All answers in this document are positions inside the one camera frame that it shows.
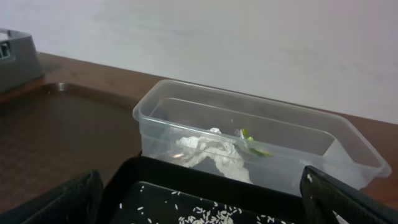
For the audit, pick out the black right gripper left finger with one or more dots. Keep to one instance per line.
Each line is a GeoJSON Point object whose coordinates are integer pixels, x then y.
{"type": "Point", "coordinates": [74, 201]}

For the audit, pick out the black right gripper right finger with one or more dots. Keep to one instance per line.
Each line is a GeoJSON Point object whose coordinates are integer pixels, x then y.
{"type": "Point", "coordinates": [325, 198]}

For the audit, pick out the green snack wrapper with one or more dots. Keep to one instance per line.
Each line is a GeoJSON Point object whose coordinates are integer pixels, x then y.
{"type": "Point", "coordinates": [247, 143]}

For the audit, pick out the white tissue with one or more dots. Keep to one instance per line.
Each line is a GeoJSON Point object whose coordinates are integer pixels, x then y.
{"type": "Point", "coordinates": [193, 150]}

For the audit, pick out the black waste tray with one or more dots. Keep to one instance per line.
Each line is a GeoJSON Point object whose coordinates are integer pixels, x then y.
{"type": "Point", "coordinates": [201, 184]}

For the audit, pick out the grey dishwasher rack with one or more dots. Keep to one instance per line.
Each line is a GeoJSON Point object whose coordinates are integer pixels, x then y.
{"type": "Point", "coordinates": [19, 60]}

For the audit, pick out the dark brown serving tray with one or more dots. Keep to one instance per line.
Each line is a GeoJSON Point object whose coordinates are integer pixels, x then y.
{"type": "Point", "coordinates": [54, 133]}

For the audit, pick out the clear plastic bin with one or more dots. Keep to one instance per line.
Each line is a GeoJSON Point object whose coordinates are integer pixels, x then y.
{"type": "Point", "coordinates": [295, 136]}

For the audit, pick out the spilled rice pile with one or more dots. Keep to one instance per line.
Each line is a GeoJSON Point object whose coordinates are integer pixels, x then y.
{"type": "Point", "coordinates": [151, 204]}

